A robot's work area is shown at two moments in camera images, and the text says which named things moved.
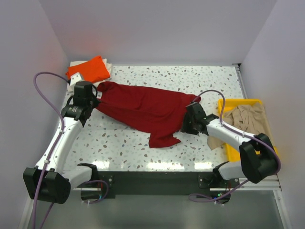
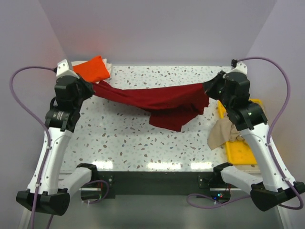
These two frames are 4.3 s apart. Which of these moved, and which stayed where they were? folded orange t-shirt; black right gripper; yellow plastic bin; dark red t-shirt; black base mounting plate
Moved: black right gripper; dark red t-shirt
Stayed: folded orange t-shirt; black base mounting plate; yellow plastic bin
